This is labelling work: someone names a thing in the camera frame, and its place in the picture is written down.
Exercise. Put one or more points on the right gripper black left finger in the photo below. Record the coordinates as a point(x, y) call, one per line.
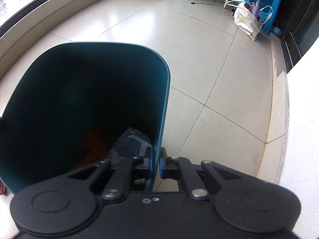
point(112, 182)

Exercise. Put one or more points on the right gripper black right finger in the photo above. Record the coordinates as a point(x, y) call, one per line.
point(198, 182)

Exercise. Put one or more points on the dark teal plastic trash bin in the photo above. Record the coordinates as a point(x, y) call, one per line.
point(74, 88)

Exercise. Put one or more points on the red trash in bin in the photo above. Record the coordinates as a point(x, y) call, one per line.
point(94, 150)

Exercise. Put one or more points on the crumpled printed snack wrapper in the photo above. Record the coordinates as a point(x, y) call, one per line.
point(132, 143)

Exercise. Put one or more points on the white canvas tote bag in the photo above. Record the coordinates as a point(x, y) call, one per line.
point(250, 17)

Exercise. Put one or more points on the small blue ball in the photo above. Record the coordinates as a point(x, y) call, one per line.
point(277, 32)

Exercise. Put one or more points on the dark sliding door frame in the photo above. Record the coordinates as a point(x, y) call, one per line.
point(297, 22)

